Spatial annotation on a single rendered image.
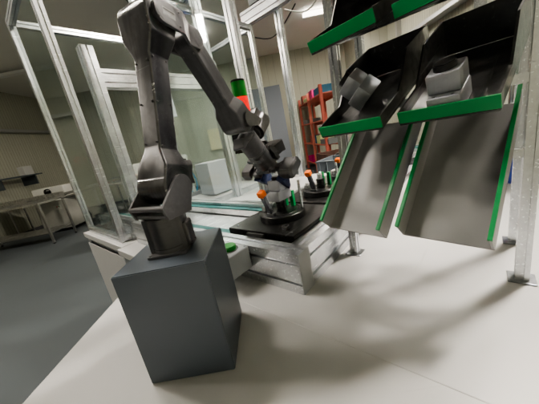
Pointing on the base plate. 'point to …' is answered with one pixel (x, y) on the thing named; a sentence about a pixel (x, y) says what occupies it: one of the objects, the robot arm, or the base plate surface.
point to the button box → (239, 260)
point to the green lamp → (238, 88)
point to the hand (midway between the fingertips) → (277, 179)
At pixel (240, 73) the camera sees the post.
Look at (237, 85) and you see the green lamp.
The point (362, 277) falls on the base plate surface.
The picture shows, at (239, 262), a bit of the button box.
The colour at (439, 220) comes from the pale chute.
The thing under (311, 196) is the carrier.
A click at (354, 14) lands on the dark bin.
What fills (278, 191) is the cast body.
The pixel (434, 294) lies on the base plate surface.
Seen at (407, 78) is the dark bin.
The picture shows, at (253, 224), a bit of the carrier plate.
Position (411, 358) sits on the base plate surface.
